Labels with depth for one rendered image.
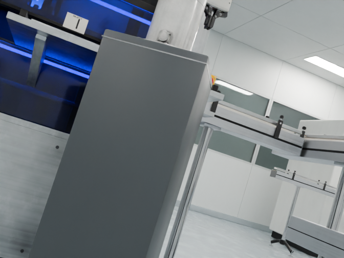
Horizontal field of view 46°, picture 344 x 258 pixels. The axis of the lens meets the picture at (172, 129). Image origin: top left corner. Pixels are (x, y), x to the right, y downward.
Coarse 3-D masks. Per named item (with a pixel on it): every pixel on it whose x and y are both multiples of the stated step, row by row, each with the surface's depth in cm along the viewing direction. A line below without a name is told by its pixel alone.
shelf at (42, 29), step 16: (16, 16) 114; (16, 32) 129; (32, 32) 122; (48, 32) 117; (32, 48) 148; (48, 48) 139; (64, 48) 130; (80, 48) 123; (96, 48) 121; (80, 64) 151
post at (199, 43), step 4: (212, 12) 175; (204, 16) 174; (204, 20) 174; (200, 24) 174; (200, 28) 174; (200, 32) 174; (204, 32) 174; (208, 32) 175; (196, 36) 173; (200, 36) 174; (204, 36) 174; (196, 40) 173; (200, 40) 174; (204, 40) 174; (196, 44) 173; (200, 44) 174; (204, 44) 174; (192, 48) 173; (196, 48) 173; (200, 48) 174; (196, 52) 173; (200, 52) 174
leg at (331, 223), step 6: (336, 162) 181; (342, 168) 180; (342, 174) 178; (342, 180) 178; (342, 186) 177; (336, 192) 178; (342, 192) 176; (336, 198) 177; (342, 198) 176; (336, 204) 177; (342, 204) 176; (336, 210) 176; (342, 210) 176; (330, 216) 177; (336, 216) 176; (330, 222) 176; (336, 222) 175; (330, 228) 176; (336, 228) 175
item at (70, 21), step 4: (68, 12) 157; (68, 16) 157; (72, 16) 157; (76, 16) 158; (64, 20) 157; (68, 20) 157; (72, 20) 157; (76, 20) 158; (80, 20) 158; (84, 20) 159; (88, 20) 159; (64, 24) 157; (68, 24) 157; (72, 24) 157; (76, 24) 158; (80, 24) 158; (84, 24) 159; (68, 28) 157; (72, 28) 157; (80, 28) 158; (84, 28) 159; (80, 32) 158
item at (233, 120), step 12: (216, 108) 187; (228, 108) 200; (240, 108) 195; (204, 120) 186; (216, 120) 188; (228, 120) 190; (240, 120) 192; (252, 120) 194; (264, 120) 199; (228, 132) 197; (240, 132) 192; (252, 132) 194; (264, 132) 196; (276, 132) 197; (288, 132) 210; (300, 132) 205; (264, 144) 201; (276, 144) 198; (288, 144) 200; (300, 144) 202
